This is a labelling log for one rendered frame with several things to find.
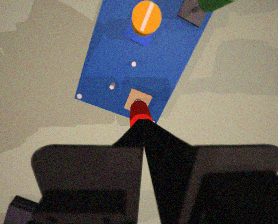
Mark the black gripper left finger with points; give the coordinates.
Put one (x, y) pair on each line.
(80, 167)

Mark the blue circuit board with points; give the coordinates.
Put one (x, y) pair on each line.
(138, 51)

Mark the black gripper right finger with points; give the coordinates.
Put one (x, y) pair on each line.
(176, 168)

